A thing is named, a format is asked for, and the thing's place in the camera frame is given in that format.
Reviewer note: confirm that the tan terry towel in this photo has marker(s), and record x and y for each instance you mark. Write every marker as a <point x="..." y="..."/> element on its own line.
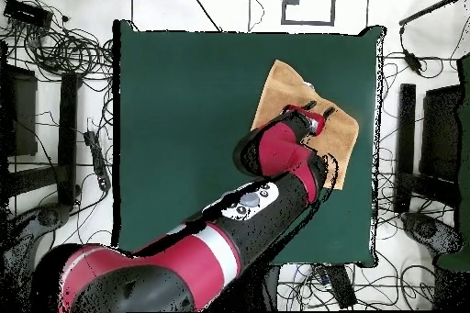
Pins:
<point x="282" y="89"/>

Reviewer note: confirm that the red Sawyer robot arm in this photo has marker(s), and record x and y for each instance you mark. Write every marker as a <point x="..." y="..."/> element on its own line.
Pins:
<point x="279" y="151"/>

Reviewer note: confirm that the black flat panel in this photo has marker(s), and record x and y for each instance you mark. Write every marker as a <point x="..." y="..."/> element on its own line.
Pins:
<point x="22" y="114"/>
<point x="440" y="133"/>

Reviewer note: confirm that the black power adapter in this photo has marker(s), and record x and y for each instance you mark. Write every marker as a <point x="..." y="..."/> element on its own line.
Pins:
<point x="413" y="62"/>

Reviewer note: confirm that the black pole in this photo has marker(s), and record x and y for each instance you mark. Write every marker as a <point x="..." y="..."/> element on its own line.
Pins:
<point x="426" y="11"/>

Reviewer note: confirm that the dark green table cloth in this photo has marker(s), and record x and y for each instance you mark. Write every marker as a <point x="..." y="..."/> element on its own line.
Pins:
<point x="165" y="107"/>

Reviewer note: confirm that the black tripod base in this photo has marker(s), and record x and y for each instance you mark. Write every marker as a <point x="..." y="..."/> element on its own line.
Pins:
<point x="49" y="216"/>
<point x="427" y="230"/>

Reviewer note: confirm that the black oblong box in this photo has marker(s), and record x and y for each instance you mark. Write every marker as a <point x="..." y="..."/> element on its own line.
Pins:
<point x="341" y="285"/>

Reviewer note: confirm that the black power strip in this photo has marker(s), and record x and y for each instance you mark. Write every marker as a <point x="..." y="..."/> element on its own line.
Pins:
<point x="98" y="162"/>

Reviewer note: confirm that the black electronics box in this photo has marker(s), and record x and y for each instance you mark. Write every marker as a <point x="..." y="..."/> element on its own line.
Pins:
<point x="27" y="13"/>

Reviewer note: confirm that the black stand frame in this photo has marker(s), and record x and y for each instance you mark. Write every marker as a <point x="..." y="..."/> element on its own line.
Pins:
<point x="407" y="136"/>
<point x="68" y="136"/>

